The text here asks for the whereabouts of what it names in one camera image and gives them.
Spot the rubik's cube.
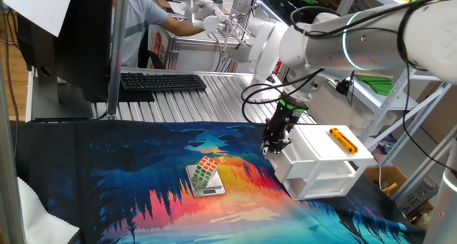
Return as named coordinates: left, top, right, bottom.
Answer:
left=191, top=155, right=221, bottom=188

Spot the black mouse pad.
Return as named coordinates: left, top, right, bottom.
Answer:
left=117, top=88, right=155, bottom=103

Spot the silver digital kitchen scale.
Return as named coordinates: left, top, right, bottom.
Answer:
left=185, top=164, right=226, bottom=198

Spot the person in light blue shirt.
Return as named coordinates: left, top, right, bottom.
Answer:
left=113, top=0, right=173, bottom=69

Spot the bare forearm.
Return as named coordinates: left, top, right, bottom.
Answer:
left=166, top=14, right=204, bottom=37

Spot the black computer monitor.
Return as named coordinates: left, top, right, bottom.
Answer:
left=16, top=0, right=114, bottom=123

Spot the red white box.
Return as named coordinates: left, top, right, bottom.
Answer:
left=147, top=33, right=169, bottom=68

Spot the white paper sheet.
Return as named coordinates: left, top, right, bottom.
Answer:
left=2, top=0, right=76, bottom=38

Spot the colourful landscape print cloth mat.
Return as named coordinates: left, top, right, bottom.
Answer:
left=10, top=119, right=428, bottom=244

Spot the aluminium frame profile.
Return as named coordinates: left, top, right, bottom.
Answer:
left=106, top=0, right=130, bottom=121
left=0, top=53, right=26, bottom=244

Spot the white plastic drawer cabinet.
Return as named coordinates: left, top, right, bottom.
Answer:
left=283, top=124, right=375, bottom=201

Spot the green flat object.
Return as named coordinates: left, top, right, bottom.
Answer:
left=355, top=74, right=393, bottom=97

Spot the white drawer with black knob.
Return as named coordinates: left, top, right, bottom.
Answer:
left=285, top=178, right=353, bottom=200

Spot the white metal shelf rack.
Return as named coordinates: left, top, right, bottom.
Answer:
left=330, top=0, right=457, bottom=204

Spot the black computer keyboard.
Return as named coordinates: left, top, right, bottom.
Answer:
left=120, top=72, right=208, bottom=93

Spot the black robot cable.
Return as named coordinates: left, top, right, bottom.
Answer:
left=241, top=0, right=457, bottom=177

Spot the yellow folding hex key set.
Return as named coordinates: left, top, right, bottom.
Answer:
left=328, top=127, right=359, bottom=155

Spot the grey lettered plate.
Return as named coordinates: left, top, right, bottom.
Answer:
left=398, top=179, right=438, bottom=215

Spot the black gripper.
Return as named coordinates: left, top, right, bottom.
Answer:
left=261, top=106, right=305, bottom=156

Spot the white teleoperation device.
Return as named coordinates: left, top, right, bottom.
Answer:
left=184, top=0, right=253, bottom=63

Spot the brown cardboard box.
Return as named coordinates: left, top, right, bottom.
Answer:
left=363, top=165, right=408, bottom=195

